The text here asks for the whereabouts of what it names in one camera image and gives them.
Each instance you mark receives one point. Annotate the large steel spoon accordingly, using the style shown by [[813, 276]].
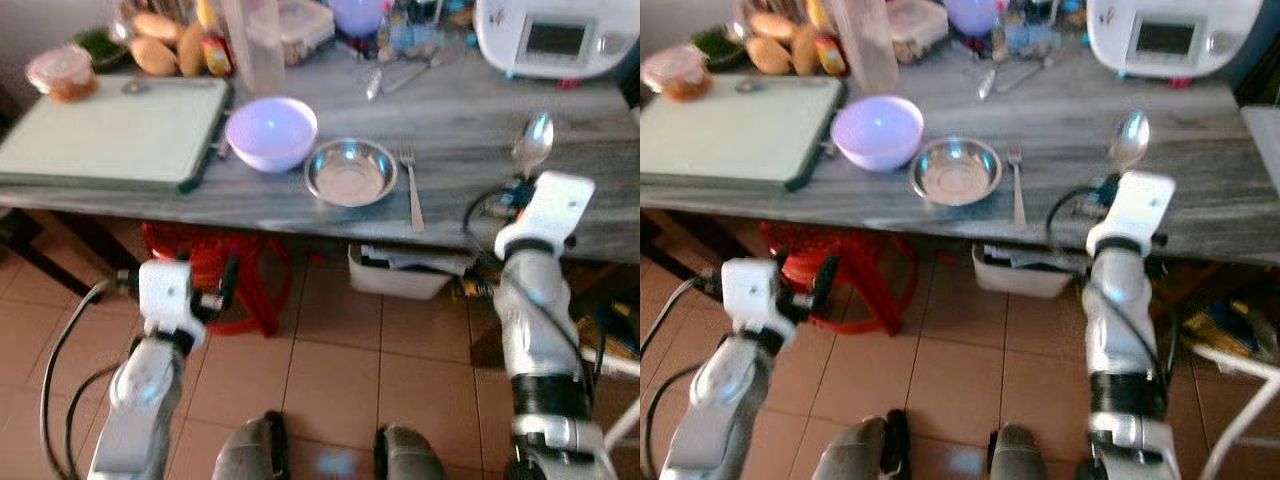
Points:
[[533, 140], [1131, 136]]

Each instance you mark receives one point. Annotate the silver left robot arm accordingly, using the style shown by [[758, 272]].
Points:
[[140, 395], [715, 395]]

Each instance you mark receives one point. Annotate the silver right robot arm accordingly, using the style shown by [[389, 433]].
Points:
[[1125, 330], [540, 330]]

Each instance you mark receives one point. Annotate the red plastic stool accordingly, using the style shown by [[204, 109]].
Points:
[[870, 270], [255, 265]]

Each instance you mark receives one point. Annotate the steel fork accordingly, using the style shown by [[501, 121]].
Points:
[[1018, 190], [412, 190]]

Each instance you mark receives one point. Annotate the white plastic bin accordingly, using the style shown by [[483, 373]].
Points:
[[400, 275], [1025, 273]]

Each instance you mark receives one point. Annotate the steel kitchen tongs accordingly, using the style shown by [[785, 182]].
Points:
[[400, 77], [1012, 76]]

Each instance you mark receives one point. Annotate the small steel bowl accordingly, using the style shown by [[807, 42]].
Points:
[[956, 171], [351, 172]]

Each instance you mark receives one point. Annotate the grey left robot foot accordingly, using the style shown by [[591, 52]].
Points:
[[855, 450], [248, 450]]

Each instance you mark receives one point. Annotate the grey robot foot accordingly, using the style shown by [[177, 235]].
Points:
[[855, 450], [1030, 455], [248, 450], [410, 455]]

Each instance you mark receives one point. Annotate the lilac plastic bowl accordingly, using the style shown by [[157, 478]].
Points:
[[877, 130], [271, 132]]

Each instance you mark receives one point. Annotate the white rice cooker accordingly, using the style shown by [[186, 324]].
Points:
[[1170, 35], [560, 35]]

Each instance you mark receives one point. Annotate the yellow blue bag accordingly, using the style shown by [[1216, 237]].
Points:
[[1225, 328], [618, 330]]

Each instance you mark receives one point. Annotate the pale green cutting board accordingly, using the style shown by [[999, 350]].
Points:
[[735, 133], [105, 135]]

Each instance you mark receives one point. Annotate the round clear food tub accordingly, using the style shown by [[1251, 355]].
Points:
[[63, 73], [678, 72]]

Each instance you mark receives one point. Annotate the white pipe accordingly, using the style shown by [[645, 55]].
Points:
[[1240, 400], [625, 400]]

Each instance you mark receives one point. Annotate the thin steel spoon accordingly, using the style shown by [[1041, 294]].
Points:
[[775, 83], [160, 84]]

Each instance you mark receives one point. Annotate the round purple container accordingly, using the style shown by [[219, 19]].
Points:
[[970, 15], [358, 15]]

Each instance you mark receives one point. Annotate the red yellow snack packet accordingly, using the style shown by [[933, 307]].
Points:
[[832, 57], [217, 58]]

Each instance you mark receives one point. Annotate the brown bread roll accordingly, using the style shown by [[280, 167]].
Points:
[[191, 52], [769, 56], [155, 27], [806, 50], [153, 57], [773, 27]]

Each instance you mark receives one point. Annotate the clear plastic pitcher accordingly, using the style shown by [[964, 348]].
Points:
[[866, 45], [255, 45]]

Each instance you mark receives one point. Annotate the clear lidded storage box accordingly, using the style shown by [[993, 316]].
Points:
[[308, 30], [920, 30]]

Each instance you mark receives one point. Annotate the dark green bowl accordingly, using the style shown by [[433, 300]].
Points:
[[715, 45], [100, 45]]

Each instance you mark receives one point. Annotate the grey right robot foot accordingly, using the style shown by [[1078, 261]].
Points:
[[1030, 455], [410, 455]]

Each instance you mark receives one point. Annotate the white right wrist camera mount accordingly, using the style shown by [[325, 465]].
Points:
[[1138, 208], [552, 208]]

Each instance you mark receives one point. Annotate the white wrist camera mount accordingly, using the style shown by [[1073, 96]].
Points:
[[165, 292], [748, 290], [552, 208], [1138, 208]]

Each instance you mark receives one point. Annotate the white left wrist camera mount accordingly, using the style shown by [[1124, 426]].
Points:
[[165, 292], [748, 290]]

